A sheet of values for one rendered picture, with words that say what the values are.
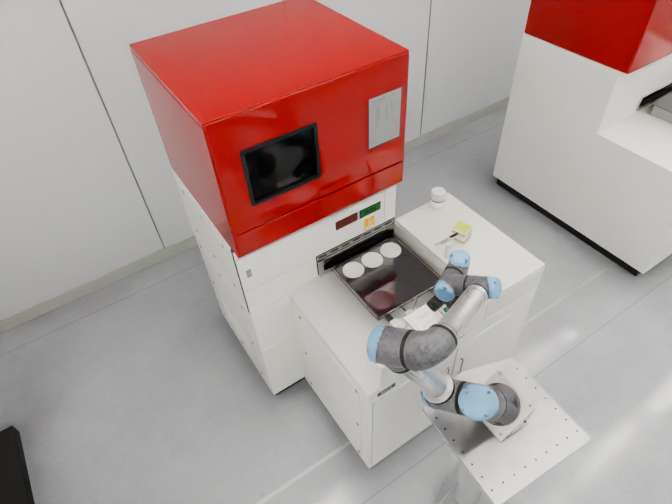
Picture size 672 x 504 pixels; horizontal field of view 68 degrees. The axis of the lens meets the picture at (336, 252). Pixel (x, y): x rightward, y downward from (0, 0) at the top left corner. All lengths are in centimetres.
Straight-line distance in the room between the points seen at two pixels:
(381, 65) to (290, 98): 37
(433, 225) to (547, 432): 102
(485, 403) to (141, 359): 224
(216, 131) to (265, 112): 17
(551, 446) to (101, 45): 281
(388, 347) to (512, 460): 72
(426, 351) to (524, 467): 70
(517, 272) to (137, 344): 233
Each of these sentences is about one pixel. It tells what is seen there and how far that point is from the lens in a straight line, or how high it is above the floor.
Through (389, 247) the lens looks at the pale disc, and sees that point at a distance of 240.
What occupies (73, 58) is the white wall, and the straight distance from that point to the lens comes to 309.
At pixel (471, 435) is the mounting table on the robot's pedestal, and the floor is 82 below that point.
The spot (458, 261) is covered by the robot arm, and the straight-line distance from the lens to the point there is 182.
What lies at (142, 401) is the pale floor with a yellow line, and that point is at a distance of 321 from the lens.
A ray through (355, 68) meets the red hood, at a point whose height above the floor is 182.
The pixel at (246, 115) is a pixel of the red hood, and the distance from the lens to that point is 166.
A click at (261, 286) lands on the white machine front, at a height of 96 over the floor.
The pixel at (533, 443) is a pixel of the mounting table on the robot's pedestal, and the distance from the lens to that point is 203.
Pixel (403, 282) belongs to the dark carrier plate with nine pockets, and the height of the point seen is 90.
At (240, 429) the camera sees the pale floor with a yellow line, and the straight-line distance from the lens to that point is 295.
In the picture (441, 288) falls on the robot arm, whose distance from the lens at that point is 176.
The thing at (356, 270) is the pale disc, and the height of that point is 90.
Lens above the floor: 261
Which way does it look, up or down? 46 degrees down
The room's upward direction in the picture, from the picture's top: 4 degrees counter-clockwise
